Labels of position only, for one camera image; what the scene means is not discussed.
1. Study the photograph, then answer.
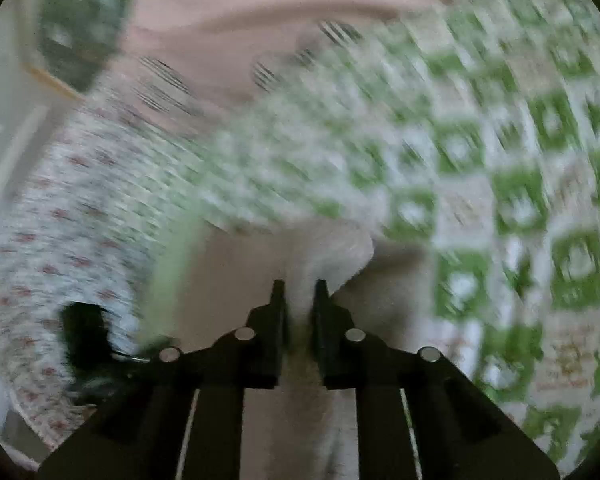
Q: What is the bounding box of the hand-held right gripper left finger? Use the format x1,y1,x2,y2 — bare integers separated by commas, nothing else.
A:
37,280,289,480

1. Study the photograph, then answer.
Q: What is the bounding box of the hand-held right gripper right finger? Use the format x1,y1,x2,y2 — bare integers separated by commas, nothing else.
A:
312,279,562,480

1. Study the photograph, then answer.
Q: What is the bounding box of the beige knitted sweater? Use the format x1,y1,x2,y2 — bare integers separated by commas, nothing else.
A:
172,220,432,480

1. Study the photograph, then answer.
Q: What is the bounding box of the white floral quilt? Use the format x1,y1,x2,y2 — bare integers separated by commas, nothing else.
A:
0,80,216,463

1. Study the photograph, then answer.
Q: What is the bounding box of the green checkered bed sheet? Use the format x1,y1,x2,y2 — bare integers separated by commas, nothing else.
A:
140,0,600,480

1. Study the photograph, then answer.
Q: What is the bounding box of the framed landscape wall picture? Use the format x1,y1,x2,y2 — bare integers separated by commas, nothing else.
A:
22,0,148,103

